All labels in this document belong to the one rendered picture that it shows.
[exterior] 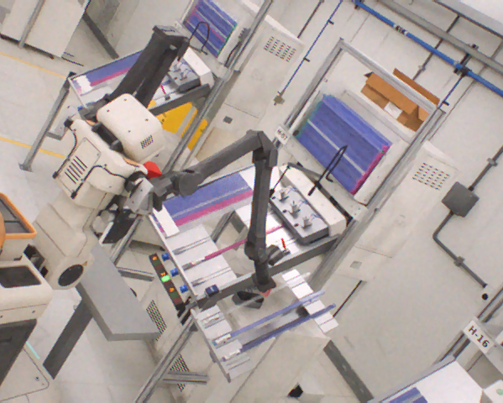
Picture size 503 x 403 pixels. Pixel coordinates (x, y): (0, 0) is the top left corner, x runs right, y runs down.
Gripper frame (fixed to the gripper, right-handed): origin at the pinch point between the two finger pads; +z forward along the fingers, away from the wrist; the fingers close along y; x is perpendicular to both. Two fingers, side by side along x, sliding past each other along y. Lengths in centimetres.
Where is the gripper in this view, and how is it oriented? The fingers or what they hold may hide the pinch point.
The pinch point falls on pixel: (265, 293)
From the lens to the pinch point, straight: 269.4
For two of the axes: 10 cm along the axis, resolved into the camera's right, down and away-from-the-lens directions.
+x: -8.8, 3.8, -2.8
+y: -4.6, -5.7, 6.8
